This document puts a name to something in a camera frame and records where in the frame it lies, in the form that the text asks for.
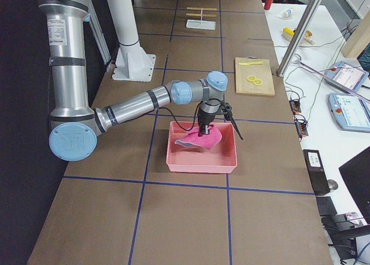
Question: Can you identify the pink plastic bin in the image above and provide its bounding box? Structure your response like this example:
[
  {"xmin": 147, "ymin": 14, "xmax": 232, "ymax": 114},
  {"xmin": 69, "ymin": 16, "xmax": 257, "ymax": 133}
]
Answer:
[{"xmin": 166, "ymin": 121, "xmax": 238, "ymax": 174}]

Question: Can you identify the wooden rack rod front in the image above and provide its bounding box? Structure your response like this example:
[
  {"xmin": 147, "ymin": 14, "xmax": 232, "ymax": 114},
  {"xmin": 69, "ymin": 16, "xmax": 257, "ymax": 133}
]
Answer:
[{"xmin": 186, "ymin": 7, "xmax": 218, "ymax": 11}]

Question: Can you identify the white rack tray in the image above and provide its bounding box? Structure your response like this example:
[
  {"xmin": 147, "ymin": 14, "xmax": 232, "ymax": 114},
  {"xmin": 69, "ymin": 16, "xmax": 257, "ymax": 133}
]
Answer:
[{"xmin": 186, "ymin": 19, "xmax": 216, "ymax": 31}]

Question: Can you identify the orange connector block near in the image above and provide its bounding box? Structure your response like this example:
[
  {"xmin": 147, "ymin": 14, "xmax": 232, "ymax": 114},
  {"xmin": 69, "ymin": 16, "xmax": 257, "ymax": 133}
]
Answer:
[{"xmin": 293, "ymin": 114, "xmax": 309, "ymax": 138}]

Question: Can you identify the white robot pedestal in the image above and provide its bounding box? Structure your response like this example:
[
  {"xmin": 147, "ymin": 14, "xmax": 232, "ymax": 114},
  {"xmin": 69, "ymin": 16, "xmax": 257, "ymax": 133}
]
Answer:
[{"xmin": 107, "ymin": 0, "xmax": 156, "ymax": 82}]

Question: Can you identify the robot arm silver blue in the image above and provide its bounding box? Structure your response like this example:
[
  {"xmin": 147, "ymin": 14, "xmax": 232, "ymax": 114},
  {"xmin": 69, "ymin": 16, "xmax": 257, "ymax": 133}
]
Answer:
[{"xmin": 38, "ymin": 0, "xmax": 231, "ymax": 161}]

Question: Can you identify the orange connector block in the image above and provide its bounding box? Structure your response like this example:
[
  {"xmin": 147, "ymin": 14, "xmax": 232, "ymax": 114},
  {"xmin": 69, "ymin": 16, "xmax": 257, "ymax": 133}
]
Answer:
[
  {"xmin": 289, "ymin": 98, "xmax": 301, "ymax": 114},
  {"xmin": 293, "ymin": 114, "xmax": 309, "ymax": 138}
]

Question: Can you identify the white blue bottle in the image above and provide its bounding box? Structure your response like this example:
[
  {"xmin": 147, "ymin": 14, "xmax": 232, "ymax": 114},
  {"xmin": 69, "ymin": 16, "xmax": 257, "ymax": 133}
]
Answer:
[{"xmin": 277, "ymin": 8, "xmax": 294, "ymax": 20}]

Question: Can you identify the black monitor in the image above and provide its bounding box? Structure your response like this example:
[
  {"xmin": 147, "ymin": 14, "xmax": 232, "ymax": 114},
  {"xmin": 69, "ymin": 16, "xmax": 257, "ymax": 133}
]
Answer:
[{"xmin": 339, "ymin": 150, "xmax": 369, "ymax": 223}]

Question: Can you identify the yellow plastic knife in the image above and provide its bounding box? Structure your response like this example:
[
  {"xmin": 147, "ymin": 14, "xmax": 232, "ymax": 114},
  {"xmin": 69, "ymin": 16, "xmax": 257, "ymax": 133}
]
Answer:
[{"xmin": 238, "ymin": 61, "xmax": 264, "ymax": 66}]

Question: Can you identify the teach pendant far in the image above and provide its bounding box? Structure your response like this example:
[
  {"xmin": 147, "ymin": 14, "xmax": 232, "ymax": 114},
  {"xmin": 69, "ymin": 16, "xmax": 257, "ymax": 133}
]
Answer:
[{"xmin": 324, "ymin": 61, "xmax": 369, "ymax": 92}]

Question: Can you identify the teach pendant near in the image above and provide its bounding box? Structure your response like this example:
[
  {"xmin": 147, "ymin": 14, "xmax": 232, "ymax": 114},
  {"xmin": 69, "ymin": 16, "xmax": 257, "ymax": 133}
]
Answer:
[{"xmin": 328, "ymin": 93, "xmax": 369, "ymax": 133}]

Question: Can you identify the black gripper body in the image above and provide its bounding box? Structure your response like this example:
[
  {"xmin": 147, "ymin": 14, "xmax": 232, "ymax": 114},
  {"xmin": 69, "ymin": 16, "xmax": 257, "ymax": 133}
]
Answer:
[{"xmin": 197, "ymin": 101, "xmax": 219, "ymax": 126}]

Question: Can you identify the wooden cutting board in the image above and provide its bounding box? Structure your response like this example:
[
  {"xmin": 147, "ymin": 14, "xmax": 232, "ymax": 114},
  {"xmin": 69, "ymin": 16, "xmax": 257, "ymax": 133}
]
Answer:
[{"xmin": 235, "ymin": 57, "xmax": 275, "ymax": 96}]

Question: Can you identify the lemon slice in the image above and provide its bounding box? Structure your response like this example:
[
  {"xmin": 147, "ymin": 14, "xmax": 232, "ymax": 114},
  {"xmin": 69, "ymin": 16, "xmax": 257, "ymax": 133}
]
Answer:
[
  {"xmin": 253, "ymin": 79, "xmax": 263, "ymax": 86},
  {"xmin": 247, "ymin": 75, "xmax": 256, "ymax": 82}
]

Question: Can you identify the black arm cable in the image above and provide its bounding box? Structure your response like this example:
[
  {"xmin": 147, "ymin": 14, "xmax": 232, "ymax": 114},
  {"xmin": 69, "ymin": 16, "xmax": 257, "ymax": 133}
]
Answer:
[{"xmin": 157, "ymin": 98, "xmax": 220, "ymax": 132}]

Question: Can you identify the orange connector block far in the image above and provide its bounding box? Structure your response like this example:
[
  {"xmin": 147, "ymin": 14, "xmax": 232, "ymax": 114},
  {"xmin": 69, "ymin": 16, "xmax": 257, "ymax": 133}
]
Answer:
[{"xmin": 289, "ymin": 98, "xmax": 301, "ymax": 114}]

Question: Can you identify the black power box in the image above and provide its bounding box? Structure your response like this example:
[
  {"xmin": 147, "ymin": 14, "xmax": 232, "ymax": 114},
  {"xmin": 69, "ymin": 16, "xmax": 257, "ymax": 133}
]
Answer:
[{"xmin": 302, "ymin": 149, "xmax": 330, "ymax": 196}]

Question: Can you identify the pink cleaning cloth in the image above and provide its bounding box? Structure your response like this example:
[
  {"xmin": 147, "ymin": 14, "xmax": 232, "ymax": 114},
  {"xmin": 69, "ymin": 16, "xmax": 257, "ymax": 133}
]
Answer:
[{"xmin": 174, "ymin": 126, "xmax": 222, "ymax": 150}]

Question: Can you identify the lemon slice far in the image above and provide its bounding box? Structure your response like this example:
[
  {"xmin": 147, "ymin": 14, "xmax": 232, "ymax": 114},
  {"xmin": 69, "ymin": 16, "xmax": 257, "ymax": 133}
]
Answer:
[{"xmin": 247, "ymin": 75, "xmax": 256, "ymax": 82}]

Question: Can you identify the wooden rack rod back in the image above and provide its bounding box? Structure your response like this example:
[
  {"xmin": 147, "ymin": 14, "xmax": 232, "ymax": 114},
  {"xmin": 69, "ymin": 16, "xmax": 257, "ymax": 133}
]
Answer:
[{"xmin": 186, "ymin": 13, "xmax": 217, "ymax": 17}]

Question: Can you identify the teach pendant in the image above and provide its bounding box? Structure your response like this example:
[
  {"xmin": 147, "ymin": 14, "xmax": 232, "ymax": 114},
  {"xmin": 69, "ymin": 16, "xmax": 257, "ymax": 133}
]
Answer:
[
  {"xmin": 328, "ymin": 93, "xmax": 369, "ymax": 133},
  {"xmin": 324, "ymin": 61, "xmax": 369, "ymax": 92}
]

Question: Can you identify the aluminium frame post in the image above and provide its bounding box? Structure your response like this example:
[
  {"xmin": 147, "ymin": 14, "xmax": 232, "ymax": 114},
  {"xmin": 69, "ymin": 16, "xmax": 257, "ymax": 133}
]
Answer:
[{"xmin": 276, "ymin": 0, "xmax": 322, "ymax": 77}]

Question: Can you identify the wooden rack rod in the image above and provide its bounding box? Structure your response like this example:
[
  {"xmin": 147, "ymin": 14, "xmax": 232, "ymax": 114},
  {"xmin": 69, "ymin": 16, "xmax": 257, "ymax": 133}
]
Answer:
[
  {"xmin": 186, "ymin": 7, "xmax": 218, "ymax": 11},
  {"xmin": 186, "ymin": 13, "xmax": 217, "ymax": 17}
]

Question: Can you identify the metal rod tool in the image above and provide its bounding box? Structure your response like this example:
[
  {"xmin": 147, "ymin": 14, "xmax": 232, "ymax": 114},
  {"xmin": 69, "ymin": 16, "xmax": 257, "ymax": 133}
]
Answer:
[{"xmin": 297, "ymin": 61, "xmax": 370, "ymax": 104}]

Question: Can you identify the lemon slice near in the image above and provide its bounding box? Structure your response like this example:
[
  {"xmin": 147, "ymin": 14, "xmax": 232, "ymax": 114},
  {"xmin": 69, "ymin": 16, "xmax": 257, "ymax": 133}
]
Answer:
[{"xmin": 253, "ymin": 79, "xmax": 263, "ymax": 86}]

